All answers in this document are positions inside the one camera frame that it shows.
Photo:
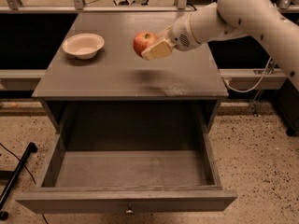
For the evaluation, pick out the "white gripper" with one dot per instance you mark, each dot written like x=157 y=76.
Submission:
x=179 y=34

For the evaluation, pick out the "red apple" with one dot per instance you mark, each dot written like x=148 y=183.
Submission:
x=142 y=40

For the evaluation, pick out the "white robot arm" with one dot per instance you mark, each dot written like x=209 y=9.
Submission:
x=230 y=19

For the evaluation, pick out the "open grey top drawer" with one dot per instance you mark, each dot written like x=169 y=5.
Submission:
x=104 y=159

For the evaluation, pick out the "metal drawer knob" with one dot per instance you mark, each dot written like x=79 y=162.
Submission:
x=129 y=211

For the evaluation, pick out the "grey cabinet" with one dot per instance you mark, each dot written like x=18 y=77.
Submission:
x=116 y=76

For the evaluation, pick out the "white paper bowl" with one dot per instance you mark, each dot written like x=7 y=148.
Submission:
x=83 y=46

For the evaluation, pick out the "black stand leg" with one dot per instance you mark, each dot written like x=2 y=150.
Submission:
x=13 y=176

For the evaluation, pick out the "grey metal rail frame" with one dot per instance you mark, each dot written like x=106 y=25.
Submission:
x=62 y=3

